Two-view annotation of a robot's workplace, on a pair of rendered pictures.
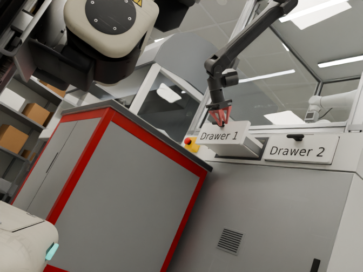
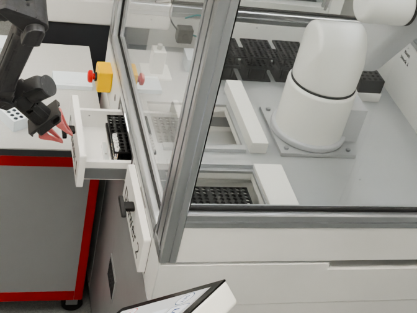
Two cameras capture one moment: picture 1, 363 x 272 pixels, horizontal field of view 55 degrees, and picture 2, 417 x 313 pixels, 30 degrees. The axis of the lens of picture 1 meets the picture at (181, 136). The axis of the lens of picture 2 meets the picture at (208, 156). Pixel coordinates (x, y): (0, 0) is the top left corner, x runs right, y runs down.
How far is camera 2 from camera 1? 2.01 m
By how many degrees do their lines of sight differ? 54
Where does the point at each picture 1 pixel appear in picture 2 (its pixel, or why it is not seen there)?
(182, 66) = not seen: outside the picture
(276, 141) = (128, 180)
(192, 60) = not seen: outside the picture
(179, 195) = (67, 196)
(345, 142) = (151, 256)
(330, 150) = (139, 259)
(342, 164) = (147, 284)
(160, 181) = (28, 192)
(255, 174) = not seen: hidden behind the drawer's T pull
